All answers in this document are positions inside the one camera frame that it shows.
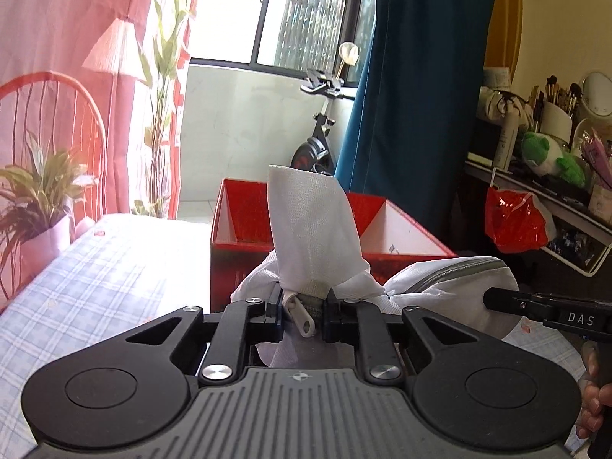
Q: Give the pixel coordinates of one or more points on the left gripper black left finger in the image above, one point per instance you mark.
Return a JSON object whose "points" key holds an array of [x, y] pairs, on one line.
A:
{"points": [[232, 334]]}

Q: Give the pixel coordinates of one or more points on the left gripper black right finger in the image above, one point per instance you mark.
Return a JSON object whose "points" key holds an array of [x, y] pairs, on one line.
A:
{"points": [[361, 325]]}

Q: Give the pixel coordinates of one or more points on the white zippered fabric bag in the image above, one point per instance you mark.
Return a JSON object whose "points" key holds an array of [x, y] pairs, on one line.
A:
{"points": [[452, 287]]}

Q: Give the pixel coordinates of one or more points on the right human hand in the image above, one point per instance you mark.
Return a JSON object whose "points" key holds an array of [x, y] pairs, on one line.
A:
{"points": [[595, 398]]}

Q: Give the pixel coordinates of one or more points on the red cardboard box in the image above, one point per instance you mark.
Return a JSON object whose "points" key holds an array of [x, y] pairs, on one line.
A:
{"points": [[302, 231]]}

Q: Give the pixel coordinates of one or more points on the red plastic bag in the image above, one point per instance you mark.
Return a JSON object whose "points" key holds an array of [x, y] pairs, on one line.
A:
{"points": [[516, 221]]}

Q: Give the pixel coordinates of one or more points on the plaid blue table cloth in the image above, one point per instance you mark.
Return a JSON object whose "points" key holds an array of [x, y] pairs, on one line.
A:
{"points": [[124, 271]]}

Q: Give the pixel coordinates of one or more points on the green white plush toy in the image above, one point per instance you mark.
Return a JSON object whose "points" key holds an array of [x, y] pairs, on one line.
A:
{"points": [[545, 157]]}

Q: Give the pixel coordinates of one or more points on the black exercise bike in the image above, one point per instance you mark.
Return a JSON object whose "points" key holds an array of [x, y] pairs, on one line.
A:
{"points": [[315, 154]]}

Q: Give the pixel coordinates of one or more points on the dark blue curtain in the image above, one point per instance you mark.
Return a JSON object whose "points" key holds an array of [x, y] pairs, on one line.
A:
{"points": [[406, 139]]}

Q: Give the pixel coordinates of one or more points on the white brush holder cup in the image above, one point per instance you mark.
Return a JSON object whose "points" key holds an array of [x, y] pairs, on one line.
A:
{"points": [[555, 123]]}

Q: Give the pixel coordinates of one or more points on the white spray bottle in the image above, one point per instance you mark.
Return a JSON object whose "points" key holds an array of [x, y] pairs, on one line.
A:
{"points": [[508, 137]]}

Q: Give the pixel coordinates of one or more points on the black framed window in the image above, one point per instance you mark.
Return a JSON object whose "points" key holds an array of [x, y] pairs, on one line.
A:
{"points": [[285, 37]]}

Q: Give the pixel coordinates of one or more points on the pink printed backdrop cloth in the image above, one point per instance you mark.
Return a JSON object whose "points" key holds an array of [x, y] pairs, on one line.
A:
{"points": [[92, 96]]}

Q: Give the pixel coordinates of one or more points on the white wire shelf rack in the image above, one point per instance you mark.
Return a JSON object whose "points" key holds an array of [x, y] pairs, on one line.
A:
{"points": [[583, 241]]}

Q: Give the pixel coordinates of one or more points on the beige drawstring pouch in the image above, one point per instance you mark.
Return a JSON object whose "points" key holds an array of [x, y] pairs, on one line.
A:
{"points": [[494, 104]]}

